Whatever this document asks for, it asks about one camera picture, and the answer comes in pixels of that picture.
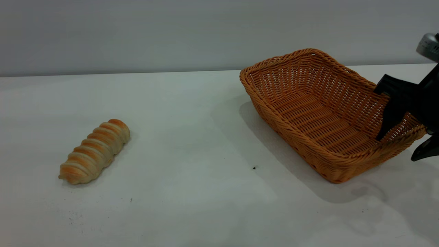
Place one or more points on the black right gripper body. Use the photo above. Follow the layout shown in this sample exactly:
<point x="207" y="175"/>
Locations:
<point x="423" y="99"/>

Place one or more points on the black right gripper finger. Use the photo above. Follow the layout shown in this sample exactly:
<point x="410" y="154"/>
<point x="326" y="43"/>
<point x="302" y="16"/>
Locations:
<point x="391" y="118"/>
<point x="428" y="149"/>

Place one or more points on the orange woven wicker basket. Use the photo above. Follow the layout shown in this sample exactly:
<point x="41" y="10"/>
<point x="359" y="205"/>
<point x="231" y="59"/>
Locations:
<point x="315" y="120"/>

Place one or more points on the striped twisted bread loaf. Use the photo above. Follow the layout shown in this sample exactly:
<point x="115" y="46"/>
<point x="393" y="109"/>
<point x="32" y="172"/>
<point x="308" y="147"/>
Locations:
<point x="94" y="152"/>

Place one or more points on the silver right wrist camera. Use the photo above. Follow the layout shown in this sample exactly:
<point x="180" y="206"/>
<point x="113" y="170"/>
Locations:
<point x="429" y="46"/>

